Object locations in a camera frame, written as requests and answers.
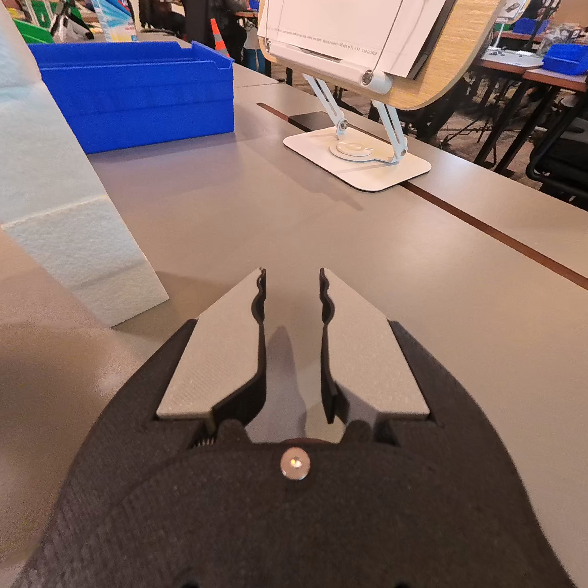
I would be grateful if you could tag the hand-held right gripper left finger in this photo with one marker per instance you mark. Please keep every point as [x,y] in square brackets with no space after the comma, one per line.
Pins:
[216,363]

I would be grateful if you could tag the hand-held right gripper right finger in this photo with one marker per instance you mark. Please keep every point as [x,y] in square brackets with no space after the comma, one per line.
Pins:
[372,363]

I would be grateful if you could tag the white foam cube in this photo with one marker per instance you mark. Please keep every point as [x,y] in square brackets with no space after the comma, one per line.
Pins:
[16,46]
[46,156]
[92,257]

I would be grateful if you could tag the white document stand with sheet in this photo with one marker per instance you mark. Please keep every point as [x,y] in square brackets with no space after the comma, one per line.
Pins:
[390,172]

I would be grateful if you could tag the black rectangular desk panel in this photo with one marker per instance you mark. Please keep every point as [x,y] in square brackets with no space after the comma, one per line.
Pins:
[312,120]

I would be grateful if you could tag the blue plastic bin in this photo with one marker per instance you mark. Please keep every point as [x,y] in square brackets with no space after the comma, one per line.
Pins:
[151,115]

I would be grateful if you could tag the black mesh office chair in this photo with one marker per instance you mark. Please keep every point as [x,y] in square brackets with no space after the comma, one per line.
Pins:
[560,156]

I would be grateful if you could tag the orange traffic cone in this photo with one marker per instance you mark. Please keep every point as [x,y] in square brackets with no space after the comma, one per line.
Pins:
[219,39]

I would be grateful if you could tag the printed instruction sheet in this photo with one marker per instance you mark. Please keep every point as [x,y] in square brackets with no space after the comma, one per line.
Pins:
[344,27]

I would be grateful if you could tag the blue and white carton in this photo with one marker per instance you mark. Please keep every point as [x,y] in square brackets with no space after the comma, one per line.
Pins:
[115,20]

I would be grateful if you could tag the small blue bin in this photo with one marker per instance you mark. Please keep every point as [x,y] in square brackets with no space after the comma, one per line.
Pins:
[565,59]

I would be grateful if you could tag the green plastic bin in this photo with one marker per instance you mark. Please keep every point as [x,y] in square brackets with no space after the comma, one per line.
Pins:
[32,33]

